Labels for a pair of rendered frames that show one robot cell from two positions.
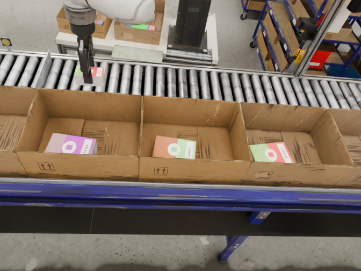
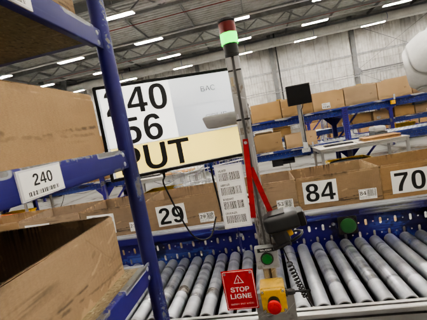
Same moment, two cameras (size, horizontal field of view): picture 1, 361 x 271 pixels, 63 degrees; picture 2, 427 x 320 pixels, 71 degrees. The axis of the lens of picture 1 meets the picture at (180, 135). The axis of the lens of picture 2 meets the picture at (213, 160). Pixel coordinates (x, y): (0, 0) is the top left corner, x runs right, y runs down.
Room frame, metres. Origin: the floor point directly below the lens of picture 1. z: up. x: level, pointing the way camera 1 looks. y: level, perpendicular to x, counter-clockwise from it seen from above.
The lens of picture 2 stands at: (2.46, -0.42, 1.34)
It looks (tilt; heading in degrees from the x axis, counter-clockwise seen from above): 5 degrees down; 201
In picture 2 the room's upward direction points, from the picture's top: 11 degrees counter-clockwise
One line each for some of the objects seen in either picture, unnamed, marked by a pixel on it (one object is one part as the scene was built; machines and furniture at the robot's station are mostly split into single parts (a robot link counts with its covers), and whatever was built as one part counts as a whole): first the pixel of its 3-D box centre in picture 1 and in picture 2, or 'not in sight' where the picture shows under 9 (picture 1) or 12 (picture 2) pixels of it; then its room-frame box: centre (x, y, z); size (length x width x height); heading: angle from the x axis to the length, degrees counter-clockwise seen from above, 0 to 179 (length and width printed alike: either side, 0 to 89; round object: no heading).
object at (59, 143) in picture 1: (71, 152); not in sight; (0.57, 0.39, 0.92); 0.16 x 0.11 x 0.07; 95
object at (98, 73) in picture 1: (90, 76); not in sight; (0.79, 0.37, 1.12); 0.10 x 0.06 x 0.05; 101
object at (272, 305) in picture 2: not in sight; (274, 304); (1.67, -0.62, 0.84); 0.04 x 0.04 x 0.04; 11
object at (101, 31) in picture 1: (89, 12); not in sight; (1.69, 0.74, 0.80); 0.38 x 0.28 x 0.10; 4
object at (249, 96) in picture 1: (251, 105); (362, 267); (1.24, -0.36, 0.72); 0.52 x 0.05 x 0.05; 11
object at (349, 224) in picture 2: not in sight; (348, 225); (1.00, -0.38, 0.81); 0.07 x 0.01 x 0.07; 101
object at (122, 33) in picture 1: (141, 19); not in sight; (1.74, 0.41, 0.80); 0.38 x 0.28 x 0.10; 6
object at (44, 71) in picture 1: (40, 85); not in sight; (1.02, 0.76, 0.76); 0.46 x 0.01 x 0.09; 11
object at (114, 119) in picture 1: (88, 134); not in sight; (0.63, 0.34, 0.96); 0.39 x 0.29 x 0.17; 101
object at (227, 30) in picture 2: not in sight; (228, 33); (1.57, -0.64, 1.62); 0.05 x 0.05 x 0.06
